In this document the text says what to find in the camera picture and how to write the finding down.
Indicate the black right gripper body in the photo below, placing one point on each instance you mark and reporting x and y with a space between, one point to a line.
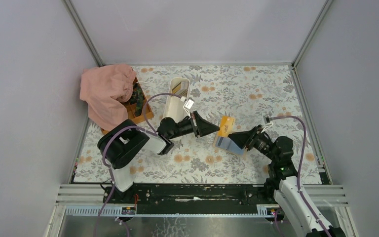
260 143

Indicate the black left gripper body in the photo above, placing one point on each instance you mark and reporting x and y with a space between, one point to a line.
184 126

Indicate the orange yellow credit card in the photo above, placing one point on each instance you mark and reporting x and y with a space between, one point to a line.
226 126

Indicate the white card with grey stripe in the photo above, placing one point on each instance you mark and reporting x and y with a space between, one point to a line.
223 142

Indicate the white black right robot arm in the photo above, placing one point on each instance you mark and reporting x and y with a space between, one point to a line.
283 184

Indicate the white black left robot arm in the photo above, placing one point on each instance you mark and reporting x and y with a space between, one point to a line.
120 146

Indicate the long white plastic tray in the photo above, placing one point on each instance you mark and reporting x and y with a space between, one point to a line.
174 106

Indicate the orange wooden organizer tray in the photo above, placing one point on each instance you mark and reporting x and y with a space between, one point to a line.
130 108

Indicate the dark green items in organizer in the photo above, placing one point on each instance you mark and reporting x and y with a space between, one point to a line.
137 99

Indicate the floral patterned table mat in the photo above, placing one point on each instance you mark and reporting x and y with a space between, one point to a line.
246 93

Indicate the pink crumpled cloth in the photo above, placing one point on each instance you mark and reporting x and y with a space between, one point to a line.
105 89

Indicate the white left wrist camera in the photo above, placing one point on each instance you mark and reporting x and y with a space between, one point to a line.
188 103

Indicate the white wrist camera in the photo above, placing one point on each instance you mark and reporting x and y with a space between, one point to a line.
188 103
268 124

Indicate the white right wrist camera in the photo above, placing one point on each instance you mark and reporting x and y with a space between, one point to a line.
268 124

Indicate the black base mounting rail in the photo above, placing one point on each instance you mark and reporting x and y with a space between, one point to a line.
189 194

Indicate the slotted aluminium cable duct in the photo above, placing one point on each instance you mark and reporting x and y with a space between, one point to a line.
174 210

